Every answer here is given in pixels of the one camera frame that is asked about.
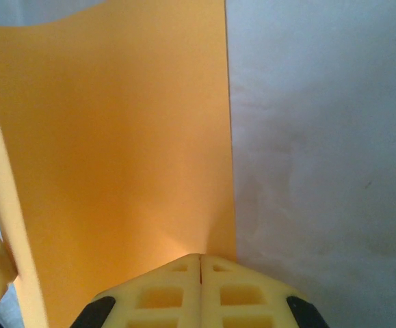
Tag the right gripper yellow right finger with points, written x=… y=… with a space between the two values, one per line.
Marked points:
x=209 y=300

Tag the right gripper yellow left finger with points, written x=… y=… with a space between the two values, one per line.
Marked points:
x=191 y=300

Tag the orange square paper sheet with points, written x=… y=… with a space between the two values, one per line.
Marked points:
x=115 y=136

